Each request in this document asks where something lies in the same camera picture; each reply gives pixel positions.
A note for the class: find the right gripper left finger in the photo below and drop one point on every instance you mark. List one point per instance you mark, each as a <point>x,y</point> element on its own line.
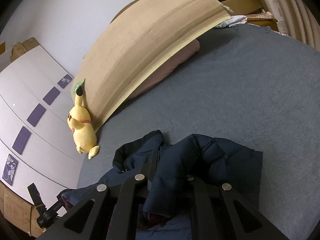
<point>107,212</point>

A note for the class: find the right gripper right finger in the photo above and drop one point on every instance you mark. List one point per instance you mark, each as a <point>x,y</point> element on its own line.
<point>223,213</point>

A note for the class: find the navy blue puffer jacket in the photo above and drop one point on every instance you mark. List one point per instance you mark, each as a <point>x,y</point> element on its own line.
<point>164,214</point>

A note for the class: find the cardboard boxes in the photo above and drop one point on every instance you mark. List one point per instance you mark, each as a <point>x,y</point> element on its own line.
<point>19,212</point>

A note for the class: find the white wardrobe with purple panels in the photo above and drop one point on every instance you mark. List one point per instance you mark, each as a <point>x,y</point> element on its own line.
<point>37,145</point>

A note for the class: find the yellow Pikachu plush toy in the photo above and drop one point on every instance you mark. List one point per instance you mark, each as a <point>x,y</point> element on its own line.
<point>79,121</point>

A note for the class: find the grey bed sheet mattress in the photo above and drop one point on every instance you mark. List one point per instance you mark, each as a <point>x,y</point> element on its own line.
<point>247,84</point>

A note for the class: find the green plush leaf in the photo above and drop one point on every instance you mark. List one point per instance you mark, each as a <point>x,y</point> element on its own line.
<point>77,85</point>

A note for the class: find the pink pillow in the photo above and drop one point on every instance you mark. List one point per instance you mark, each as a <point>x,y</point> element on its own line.
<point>167,68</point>

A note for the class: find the white crumpled cloth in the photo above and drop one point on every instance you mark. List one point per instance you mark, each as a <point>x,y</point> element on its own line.
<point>233,21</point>

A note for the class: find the beige curtain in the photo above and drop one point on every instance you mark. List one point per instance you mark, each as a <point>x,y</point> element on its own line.
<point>295,20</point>

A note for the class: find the wooden bedside cabinet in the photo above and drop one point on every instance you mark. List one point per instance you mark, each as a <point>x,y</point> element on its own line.
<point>254,11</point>

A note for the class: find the wooden round headboard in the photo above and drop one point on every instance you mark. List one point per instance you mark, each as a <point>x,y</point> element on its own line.
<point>121,16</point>

